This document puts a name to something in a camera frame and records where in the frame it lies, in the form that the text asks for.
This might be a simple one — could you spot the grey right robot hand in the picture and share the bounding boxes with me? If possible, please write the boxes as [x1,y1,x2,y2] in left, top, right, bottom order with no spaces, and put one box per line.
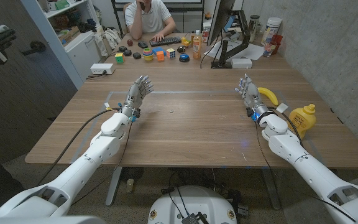
[234,73,270,121]

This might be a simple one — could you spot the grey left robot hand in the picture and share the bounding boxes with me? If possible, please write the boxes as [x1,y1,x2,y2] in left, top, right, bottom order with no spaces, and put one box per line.
[121,75,155,119]

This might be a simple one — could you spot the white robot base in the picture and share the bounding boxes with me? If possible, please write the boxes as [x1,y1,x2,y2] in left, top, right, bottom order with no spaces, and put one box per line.
[147,185,238,224]

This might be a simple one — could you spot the yellow toy banana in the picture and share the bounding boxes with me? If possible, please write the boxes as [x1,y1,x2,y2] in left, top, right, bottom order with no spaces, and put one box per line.
[257,86,279,106]

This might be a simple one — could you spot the yellow mustard bottle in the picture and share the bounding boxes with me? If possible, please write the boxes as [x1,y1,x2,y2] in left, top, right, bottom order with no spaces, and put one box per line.
[288,103,317,140]

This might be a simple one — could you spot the orange juice bottle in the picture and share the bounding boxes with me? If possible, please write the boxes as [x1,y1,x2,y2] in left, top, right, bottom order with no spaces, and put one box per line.
[192,29,202,60]

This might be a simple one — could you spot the white wrist tag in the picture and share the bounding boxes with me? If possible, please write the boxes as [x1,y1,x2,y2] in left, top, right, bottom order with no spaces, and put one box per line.
[275,103,290,114]

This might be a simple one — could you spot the small white box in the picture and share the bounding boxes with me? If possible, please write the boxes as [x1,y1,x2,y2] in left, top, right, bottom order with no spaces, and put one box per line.
[231,58,254,70]

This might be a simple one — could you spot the white power strip box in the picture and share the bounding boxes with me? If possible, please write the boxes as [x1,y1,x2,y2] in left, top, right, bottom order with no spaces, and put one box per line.
[89,63,116,75]

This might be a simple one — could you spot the colourful stacking cups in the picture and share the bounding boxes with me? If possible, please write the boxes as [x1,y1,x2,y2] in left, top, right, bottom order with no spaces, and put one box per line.
[142,47,154,62]

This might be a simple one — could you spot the white paper sheets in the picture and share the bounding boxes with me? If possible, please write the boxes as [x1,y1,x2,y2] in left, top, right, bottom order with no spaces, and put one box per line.
[203,39,264,62]

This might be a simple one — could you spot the clear drinking glass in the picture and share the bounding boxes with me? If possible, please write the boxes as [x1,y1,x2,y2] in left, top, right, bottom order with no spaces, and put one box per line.
[262,42,275,58]

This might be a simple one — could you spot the red cup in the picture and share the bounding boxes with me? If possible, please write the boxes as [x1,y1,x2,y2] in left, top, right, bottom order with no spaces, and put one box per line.
[271,34,283,55]

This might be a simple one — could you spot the white cloth bag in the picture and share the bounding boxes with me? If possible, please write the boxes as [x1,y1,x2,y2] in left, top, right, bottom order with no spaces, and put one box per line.
[92,27,122,57]

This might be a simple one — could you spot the black keyboard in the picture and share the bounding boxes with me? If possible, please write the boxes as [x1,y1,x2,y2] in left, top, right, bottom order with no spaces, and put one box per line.
[149,36,183,47]

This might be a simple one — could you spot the white printed canister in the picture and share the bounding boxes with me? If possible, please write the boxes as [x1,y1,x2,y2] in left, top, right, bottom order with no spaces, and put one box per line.
[260,17,283,46]

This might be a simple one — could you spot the glass jar black lid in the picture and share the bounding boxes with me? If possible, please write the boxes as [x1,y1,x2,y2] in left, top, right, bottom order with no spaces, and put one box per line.
[248,14,260,42]

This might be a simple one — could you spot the cardboard box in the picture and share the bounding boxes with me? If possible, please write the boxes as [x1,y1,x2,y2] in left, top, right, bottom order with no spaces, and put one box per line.
[58,26,81,47]

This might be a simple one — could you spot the white shelf cabinet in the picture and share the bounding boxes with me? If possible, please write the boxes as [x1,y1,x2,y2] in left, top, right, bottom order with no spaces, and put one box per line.
[20,0,104,90]

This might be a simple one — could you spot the person in white shirt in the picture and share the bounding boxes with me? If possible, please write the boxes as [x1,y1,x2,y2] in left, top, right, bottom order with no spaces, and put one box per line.
[124,0,177,42]

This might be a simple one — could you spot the computer monitor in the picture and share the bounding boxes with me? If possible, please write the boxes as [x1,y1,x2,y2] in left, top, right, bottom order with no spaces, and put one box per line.
[206,0,236,47]

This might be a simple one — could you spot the grey table leg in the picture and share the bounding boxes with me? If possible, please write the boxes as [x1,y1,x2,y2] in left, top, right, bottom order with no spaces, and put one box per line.
[105,166,123,207]
[260,167,282,210]

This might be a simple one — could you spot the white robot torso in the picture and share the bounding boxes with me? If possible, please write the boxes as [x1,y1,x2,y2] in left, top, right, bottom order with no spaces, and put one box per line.
[0,205,107,224]

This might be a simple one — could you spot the black door handle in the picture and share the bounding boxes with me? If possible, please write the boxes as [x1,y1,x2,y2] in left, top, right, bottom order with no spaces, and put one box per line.
[21,40,47,57]

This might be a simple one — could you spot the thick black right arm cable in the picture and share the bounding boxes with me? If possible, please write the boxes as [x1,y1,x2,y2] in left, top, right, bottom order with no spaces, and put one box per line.
[268,106,305,149]

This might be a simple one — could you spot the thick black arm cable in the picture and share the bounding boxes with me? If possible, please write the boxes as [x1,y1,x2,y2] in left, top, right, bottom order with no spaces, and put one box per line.
[35,107,122,187]
[268,106,305,149]

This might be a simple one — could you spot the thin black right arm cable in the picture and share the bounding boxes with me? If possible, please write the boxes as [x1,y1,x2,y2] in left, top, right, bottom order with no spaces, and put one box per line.
[254,119,358,223]

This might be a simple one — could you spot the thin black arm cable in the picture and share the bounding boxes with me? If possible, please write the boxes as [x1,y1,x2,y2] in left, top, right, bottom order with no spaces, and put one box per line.
[71,119,135,207]
[254,119,358,223]

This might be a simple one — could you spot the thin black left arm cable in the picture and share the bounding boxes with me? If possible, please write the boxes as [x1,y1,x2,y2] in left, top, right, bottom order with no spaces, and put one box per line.
[71,119,135,207]

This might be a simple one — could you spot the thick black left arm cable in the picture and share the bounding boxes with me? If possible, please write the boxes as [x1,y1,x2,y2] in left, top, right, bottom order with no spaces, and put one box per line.
[35,107,122,187]

